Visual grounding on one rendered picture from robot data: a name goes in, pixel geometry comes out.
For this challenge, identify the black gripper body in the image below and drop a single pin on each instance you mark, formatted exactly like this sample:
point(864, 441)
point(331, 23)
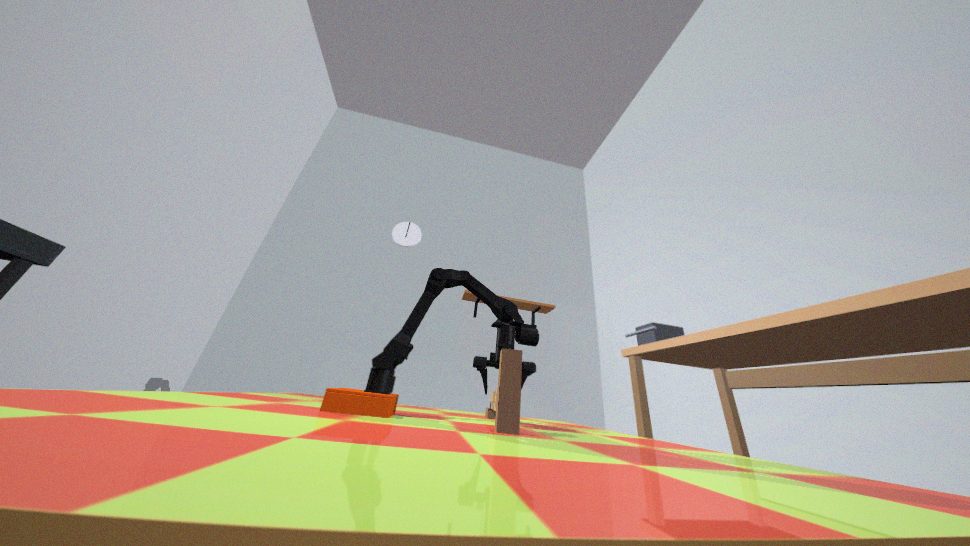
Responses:
point(482, 362)

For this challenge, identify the brown wooden post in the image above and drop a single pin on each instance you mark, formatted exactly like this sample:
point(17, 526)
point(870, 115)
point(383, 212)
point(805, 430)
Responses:
point(507, 414)

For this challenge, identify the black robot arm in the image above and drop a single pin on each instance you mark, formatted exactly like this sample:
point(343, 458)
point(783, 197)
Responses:
point(381, 378)

